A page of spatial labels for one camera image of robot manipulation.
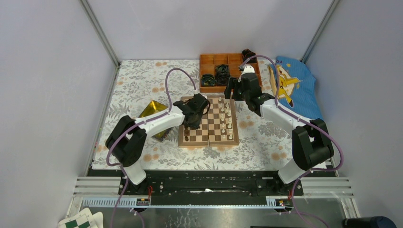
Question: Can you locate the blue pikachu shirt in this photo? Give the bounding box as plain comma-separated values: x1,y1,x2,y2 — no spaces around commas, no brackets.
268,56,324,120

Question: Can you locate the gold tin box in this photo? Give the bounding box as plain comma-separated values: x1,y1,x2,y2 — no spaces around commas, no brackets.
138,100,172,142

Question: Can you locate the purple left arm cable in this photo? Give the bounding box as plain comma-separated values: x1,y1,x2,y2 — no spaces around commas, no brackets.
106,67,197,228

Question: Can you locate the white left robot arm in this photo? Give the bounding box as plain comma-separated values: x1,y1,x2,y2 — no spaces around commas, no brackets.
106,93,211,195

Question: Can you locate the floral tablecloth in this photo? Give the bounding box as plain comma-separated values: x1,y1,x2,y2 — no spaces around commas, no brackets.
91,60,292,170

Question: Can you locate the wooden chessboard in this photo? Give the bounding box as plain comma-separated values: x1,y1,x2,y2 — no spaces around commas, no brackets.
178,95,240,148

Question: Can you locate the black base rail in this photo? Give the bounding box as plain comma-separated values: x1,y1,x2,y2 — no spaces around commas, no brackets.
86,168,305,207

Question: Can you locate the black cylinder object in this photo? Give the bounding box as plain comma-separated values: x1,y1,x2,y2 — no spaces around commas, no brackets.
342,216,397,228

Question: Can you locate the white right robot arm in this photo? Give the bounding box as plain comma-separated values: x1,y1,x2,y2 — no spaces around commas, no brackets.
224,64,334,196

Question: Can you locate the green checkered mat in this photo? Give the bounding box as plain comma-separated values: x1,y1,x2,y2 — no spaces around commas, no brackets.
57,208,104,228

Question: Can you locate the orange wooden compartment tray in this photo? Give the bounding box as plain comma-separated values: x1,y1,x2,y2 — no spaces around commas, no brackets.
199,49,256,93

